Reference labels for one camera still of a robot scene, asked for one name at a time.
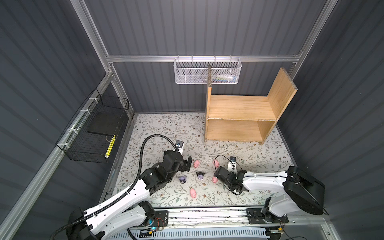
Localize purple black cat figurine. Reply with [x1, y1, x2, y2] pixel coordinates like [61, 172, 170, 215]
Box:
[178, 176, 187, 184]
[196, 172, 205, 181]

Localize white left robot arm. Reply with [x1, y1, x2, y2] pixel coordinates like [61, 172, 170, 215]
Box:
[66, 151, 193, 240]

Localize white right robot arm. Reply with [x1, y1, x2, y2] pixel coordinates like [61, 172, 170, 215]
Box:
[214, 166, 325, 223]

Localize wooden shelf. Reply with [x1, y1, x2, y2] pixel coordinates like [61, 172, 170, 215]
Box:
[205, 68, 298, 145]

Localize white vented cover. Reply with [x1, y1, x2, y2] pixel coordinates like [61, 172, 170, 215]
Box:
[107, 227, 271, 240]

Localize yellow marker pen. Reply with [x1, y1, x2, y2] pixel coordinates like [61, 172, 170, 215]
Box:
[105, 135, 116, 159]

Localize items in mesh basket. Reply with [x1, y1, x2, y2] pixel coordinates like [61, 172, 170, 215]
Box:
[197, 74, 239, 84]

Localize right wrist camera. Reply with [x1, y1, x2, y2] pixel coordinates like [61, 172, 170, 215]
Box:
[227, 156, 237, 174]

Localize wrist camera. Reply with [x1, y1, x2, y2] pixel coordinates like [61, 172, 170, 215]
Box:
[175, 140, 184, 155]
[227, 156, 237, 174]

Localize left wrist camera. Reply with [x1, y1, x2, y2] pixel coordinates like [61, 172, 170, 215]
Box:
[175, 140, 184, 155]

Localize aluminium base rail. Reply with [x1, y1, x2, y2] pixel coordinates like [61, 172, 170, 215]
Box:
[98, 205, 331, 230]

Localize black wire basket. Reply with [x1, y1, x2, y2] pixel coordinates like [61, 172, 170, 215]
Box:
[57, 91, 130, 164]

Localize white wire mesh basket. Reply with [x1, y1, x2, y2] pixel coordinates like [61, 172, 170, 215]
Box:
[173, 58, 242, 85]

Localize black corrugated cable conduit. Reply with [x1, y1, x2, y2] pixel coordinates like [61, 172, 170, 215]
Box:
[49, 134, 178, 240]

